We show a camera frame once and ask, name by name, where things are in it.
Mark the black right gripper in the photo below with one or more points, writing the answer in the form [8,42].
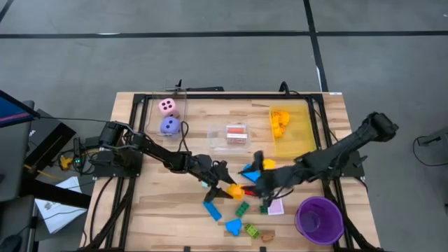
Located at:
[269,182]

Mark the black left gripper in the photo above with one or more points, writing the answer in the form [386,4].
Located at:
[206,166]

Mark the big blue four-stud block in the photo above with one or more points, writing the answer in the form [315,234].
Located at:
[251,178]

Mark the small light cyan block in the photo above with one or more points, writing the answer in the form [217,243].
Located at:
[204,184]

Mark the orange-red card deck box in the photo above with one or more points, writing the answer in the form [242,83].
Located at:
[236,129]

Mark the yellow wedge single-stud block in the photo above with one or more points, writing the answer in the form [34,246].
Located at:
[278,133]

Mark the small orange square brick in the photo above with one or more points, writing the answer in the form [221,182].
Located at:
[275,115]

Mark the purple foam die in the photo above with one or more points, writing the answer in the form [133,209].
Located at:
[170,125]

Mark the pink foam die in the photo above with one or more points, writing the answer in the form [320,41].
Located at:
[167,107]

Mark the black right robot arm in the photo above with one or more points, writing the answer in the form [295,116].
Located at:
[350,143]

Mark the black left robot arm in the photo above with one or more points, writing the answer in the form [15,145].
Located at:
[157,150]

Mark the red brick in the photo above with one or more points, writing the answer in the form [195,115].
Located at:
[249,193]

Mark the blue long flat brick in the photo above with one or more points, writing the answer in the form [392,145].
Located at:
[212,210]

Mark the small dark green brick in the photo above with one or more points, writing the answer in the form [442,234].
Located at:
[263,209]

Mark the purple-pink card deck box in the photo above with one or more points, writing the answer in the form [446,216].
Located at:
[276,207]

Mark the blue single-stud block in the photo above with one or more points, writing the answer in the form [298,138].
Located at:
[234,227]

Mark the lime green brick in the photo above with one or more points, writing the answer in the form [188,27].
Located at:
[251,231]

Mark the small brown piece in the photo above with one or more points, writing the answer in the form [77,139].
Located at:
[267,238]

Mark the yellow translucent bin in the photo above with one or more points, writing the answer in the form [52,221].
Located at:
[301,140]

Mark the purple plastic bucket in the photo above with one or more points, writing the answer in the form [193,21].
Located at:
[319,222]

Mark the black flat bar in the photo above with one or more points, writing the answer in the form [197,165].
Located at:
[206,89]

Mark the black power adapter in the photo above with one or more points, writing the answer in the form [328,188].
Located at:
[92,141]

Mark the black device with green light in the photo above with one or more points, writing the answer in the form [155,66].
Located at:
[77,154]

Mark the white paper sheet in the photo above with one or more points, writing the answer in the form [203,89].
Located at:
[61,206]

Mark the black desk beam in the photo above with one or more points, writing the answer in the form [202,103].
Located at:
[52,192]

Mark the black equipment case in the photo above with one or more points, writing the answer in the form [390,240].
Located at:
[49,133]

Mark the computer monitor with blue screen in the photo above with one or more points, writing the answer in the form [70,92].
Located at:
[14,157]

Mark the dark computer mouse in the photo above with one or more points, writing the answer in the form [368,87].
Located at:
[8,243]

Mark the black metal table frame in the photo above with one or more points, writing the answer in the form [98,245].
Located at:
[245,96]

